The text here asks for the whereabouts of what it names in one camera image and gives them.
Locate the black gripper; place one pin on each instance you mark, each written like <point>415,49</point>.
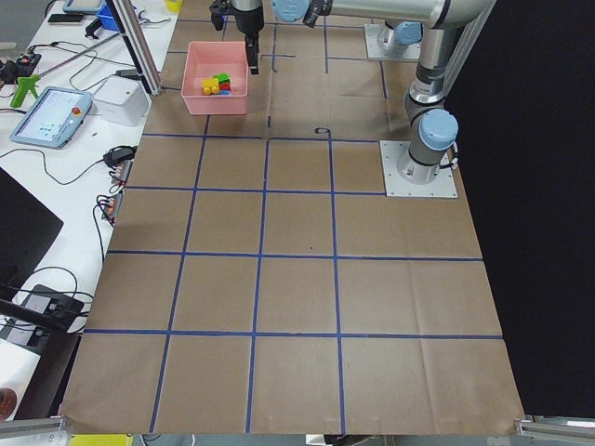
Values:
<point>247,19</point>

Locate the green block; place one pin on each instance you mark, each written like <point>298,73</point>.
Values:
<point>222,77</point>

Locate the yellow block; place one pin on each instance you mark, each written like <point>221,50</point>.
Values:
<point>210,86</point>

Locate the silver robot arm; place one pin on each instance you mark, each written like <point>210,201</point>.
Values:
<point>445,26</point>
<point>400,40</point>

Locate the pink plastic box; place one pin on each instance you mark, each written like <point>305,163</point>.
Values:
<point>204,59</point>

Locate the yellow tape roll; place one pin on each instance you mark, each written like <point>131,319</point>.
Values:
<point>173,6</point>

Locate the black power adapter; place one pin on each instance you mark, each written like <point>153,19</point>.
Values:
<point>128,74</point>

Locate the white square device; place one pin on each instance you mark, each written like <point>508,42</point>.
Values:
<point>121,101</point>

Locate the blue storage bin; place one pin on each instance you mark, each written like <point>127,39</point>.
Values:
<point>107,20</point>

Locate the teach pendant tablet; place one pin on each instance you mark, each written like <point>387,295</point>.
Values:
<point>53,118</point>

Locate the grabber reach tool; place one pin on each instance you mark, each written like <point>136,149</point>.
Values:
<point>27,84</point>

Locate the black laptop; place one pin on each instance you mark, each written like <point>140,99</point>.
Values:
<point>28,229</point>

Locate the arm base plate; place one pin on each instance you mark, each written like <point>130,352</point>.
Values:
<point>371,33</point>
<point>403,178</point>

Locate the aluminium frame post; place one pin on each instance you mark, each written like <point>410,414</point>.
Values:
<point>127,22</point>

